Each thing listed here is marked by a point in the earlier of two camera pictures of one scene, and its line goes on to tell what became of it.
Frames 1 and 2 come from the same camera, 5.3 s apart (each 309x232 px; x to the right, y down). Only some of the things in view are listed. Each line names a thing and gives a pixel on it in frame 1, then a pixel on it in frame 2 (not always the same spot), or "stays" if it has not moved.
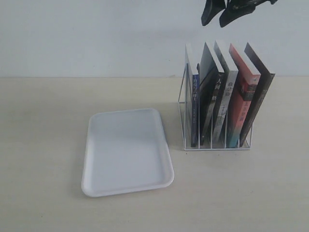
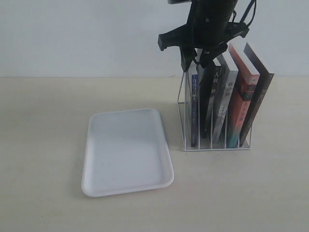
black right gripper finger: (236, 9) to (209, 54)
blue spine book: (195, 111) stays
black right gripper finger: (211, 8) to (188, 55)
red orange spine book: (247, 85) stays
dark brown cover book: (266, 79) stays
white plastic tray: (126, 151) stays
